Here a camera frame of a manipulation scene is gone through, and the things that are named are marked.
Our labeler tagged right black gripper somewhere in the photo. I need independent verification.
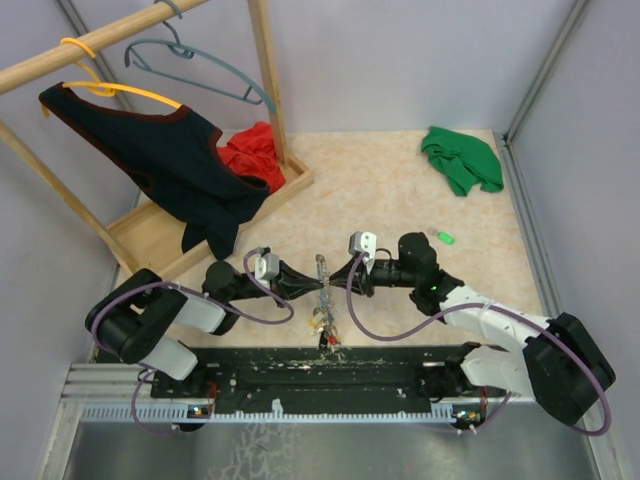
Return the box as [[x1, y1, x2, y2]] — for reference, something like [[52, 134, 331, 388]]
[[329, 255, 418, 298]]

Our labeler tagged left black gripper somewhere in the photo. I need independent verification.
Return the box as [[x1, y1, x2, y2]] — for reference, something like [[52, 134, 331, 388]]
[[229, 260, 324, 308]]

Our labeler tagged bunch of tagged keys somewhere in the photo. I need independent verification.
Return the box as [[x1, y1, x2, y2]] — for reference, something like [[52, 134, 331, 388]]
[[309, 307, 342, 353]]

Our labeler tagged green tagged key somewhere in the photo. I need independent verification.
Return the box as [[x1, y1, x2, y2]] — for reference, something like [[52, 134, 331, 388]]
[[428, 228, 455, 245]]

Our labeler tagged large keyring with blue handle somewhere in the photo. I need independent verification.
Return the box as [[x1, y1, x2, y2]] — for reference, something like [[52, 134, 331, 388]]
[[315, 254, 332, 315]]

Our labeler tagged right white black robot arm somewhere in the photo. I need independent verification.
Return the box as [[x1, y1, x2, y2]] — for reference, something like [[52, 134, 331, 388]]
[[329, 232, 616, 437]]

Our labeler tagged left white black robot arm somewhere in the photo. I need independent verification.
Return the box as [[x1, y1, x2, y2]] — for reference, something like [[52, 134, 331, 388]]
[[85, 253, 322, 397]]

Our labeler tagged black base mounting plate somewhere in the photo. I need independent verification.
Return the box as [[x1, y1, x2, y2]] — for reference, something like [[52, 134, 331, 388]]
[[151, 344, 504, 415]]

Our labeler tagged red crumpled cloth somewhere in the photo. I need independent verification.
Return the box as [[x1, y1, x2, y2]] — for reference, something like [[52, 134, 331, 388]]
[[217, 121, 286, 193]]

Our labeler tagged wooden clothes rack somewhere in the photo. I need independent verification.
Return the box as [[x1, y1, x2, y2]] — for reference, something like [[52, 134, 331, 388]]
[[1, 1, 314, 280]]

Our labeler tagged green crumpled cloth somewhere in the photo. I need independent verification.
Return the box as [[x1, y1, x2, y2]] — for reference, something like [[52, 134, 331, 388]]
[[420, 126, 504, 197]]

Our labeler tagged dark navy tank top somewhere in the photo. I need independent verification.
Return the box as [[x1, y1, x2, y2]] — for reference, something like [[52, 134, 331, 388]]
[[39, 84, 270, 260]]

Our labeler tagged grey-blue plastic hanger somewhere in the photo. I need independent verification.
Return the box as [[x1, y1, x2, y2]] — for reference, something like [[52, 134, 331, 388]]
[[123, 1, 278, 116]]

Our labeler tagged yellow plastic hanger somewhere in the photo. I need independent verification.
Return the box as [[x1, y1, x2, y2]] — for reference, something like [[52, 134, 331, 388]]
[[41, 37, 182, 118]]

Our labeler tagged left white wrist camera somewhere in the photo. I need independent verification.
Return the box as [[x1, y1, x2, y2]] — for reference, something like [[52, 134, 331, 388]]
[[254, 247, 280, 289]]

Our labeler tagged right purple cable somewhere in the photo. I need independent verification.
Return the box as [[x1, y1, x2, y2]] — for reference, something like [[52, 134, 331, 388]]
[[345, 252, 614, 437]]

